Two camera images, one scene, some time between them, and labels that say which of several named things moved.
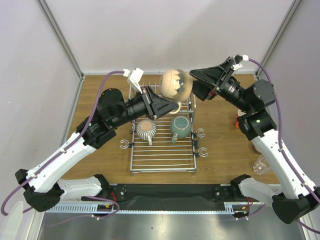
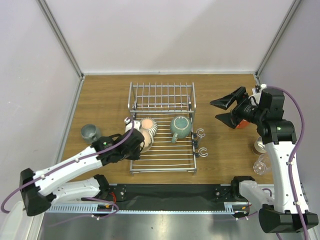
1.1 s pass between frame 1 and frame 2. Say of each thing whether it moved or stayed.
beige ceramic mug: moved
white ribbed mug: stayed
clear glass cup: stayed
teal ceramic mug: stayed
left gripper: moved
